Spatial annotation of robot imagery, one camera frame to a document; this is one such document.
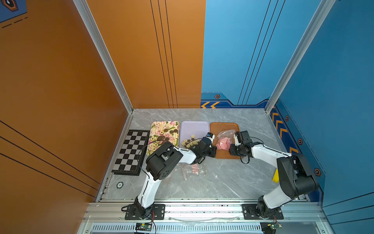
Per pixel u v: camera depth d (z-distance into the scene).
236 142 0.80
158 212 0.74
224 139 0.94
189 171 0.84
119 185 0.83
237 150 0.81
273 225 0.70
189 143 0.97
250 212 0.72
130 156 0.90
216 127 1.09
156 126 1.09
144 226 0.72
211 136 0.87
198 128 1.08
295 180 0.45
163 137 1.02
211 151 0.85
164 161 0.54
